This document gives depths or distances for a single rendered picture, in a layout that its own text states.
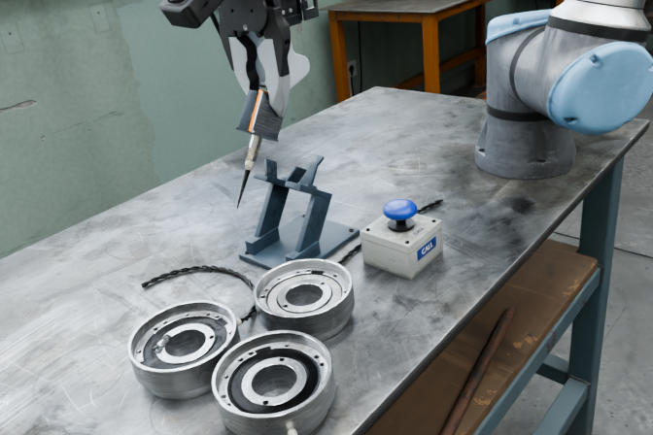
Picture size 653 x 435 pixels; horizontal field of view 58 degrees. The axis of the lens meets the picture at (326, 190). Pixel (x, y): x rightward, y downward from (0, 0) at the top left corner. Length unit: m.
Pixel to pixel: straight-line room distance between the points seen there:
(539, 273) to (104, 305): 0.76
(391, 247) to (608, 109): 0.31
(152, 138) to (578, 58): 1.88
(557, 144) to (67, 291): 0.70
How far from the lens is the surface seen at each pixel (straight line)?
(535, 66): 0.80
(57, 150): 2.21
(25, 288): 0.85
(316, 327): 0.59
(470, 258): 0.72
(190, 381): 0.57
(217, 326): 0.61
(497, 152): 0.92
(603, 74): 0.74
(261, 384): 0.56
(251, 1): 0.64
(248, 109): 0.67
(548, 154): 0.92
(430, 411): 0.88
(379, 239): 0.68
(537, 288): 1.11
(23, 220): 2.22
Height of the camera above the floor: 1.19
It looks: 26 degrees down
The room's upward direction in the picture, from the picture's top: 7 degrees counter-clockwise
